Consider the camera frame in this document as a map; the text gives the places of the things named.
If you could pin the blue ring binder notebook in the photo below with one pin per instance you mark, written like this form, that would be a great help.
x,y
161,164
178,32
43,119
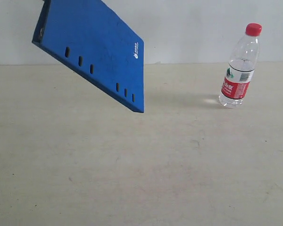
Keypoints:
x,y
89,38

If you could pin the clear plastic water bottle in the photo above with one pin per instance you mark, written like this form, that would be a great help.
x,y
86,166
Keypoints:
x,y
241,67

